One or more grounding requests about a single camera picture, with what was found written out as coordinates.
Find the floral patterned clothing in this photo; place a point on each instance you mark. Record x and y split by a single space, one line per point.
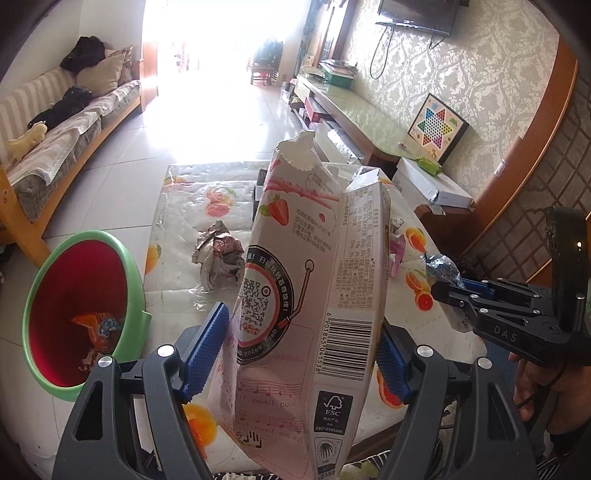
369 468

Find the wooden chair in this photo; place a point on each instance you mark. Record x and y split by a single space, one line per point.
265 64

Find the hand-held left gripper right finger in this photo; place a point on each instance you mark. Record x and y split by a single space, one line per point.
392 364

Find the wall television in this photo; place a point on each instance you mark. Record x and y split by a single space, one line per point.
415 14

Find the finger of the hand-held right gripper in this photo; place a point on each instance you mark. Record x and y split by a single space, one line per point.
508 293
457 302

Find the beige pillow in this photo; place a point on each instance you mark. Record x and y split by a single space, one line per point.
99 76

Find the long television cabinet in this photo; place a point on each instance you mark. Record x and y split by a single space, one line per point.
360 120

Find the wooden arch partition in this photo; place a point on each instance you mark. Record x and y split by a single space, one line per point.
517 221

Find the pink snack box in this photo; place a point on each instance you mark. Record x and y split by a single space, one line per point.
295 277

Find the patterned pillow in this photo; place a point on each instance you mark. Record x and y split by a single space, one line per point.
127 64

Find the orange snack wrapper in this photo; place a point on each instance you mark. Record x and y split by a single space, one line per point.
90 323

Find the white cardboard box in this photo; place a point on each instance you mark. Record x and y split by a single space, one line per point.
415 180

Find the black bundled clothing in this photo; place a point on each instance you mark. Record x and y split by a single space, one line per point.
83 53

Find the striped wooden sofa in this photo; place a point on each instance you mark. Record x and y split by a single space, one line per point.
69 134

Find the pink foil wrapper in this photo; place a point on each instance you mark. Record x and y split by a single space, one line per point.
397 254

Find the cream plush toy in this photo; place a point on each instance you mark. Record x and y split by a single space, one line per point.
25 141

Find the red silver foil wrapper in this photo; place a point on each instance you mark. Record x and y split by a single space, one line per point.
219 254

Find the star checkers board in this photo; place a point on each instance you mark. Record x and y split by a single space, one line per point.
436 127

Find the green red plastic basin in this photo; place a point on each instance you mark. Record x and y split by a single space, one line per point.
60 300

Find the green book stack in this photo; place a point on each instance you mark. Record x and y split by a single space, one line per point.
339 71

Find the brown cardboard box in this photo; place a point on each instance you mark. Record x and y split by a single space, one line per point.
259 198

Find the black flat clothing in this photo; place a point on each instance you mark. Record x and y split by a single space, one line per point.
60 108

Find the person's right hand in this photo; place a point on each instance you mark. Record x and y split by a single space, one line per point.
563 397

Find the green packet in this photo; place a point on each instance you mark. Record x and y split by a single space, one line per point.
428 165

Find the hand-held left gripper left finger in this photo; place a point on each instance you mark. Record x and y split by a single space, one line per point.
207 346

